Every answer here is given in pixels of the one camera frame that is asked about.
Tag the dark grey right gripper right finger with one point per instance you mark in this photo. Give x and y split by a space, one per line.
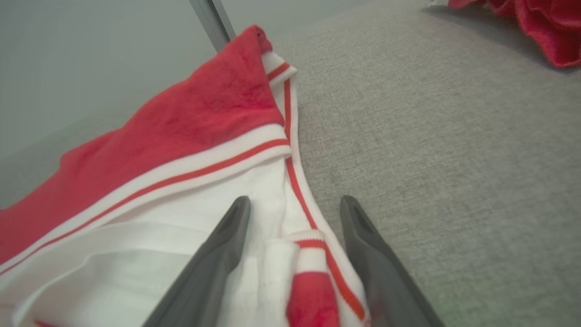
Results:
381 281

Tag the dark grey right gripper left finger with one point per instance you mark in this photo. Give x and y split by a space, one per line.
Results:
204 272

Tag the red jersey with white sleeves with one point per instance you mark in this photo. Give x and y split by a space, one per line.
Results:
181 127

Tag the red shorts with bulls print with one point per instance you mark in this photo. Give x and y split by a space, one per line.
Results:
549 27

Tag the beige fabric sofa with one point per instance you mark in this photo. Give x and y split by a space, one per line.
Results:
454 159

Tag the grey metal partition post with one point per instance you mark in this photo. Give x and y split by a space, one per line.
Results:
213 22

